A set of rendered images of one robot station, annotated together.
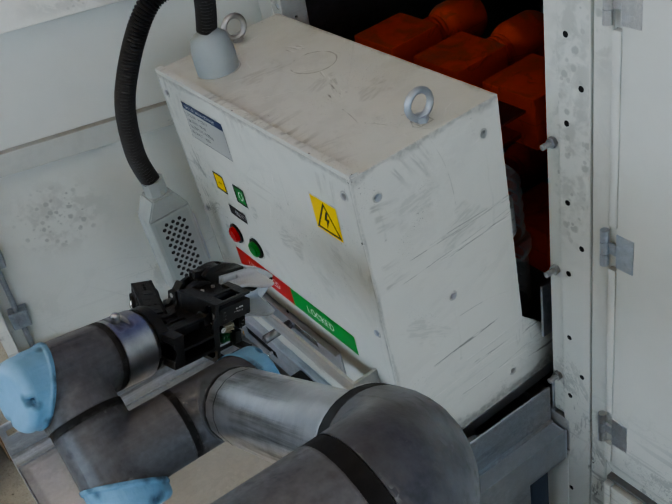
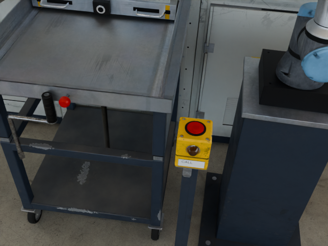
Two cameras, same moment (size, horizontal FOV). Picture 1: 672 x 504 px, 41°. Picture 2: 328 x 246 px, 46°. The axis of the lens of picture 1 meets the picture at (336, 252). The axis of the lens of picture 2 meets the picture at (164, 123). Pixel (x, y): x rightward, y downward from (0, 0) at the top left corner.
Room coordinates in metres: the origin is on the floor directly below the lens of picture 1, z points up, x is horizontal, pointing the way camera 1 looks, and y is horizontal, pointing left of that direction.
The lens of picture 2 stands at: (0.11, 1.01, 1.52)
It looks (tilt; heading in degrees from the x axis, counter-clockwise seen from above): 43 degrees down; 305
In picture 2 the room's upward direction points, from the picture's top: 3 degrees clockwise
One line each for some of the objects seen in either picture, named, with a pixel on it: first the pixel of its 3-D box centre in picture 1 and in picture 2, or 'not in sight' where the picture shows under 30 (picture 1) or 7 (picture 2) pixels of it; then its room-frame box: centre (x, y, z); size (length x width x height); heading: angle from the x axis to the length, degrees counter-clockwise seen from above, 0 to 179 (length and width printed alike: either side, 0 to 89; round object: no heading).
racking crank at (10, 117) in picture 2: not in sight; (33, 128); (0.95, 0.53, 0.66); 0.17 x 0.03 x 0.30; 29
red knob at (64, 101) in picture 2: not in sight; (65, 99); (0.84, 0.47, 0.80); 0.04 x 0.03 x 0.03; 120
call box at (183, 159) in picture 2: not in sight; (193, 143); (0.43, 0.43, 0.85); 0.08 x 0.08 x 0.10; 30
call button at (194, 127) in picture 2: not in sight; (195, 129); (0.43, 0.43, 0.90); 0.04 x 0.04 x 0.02
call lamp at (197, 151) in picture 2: not in sight; (193, 152); (0.40, 0.47, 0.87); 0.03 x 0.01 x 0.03; 30
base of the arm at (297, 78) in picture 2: not in sight; (304, 61); (0.35, -0.05, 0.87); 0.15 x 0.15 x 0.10
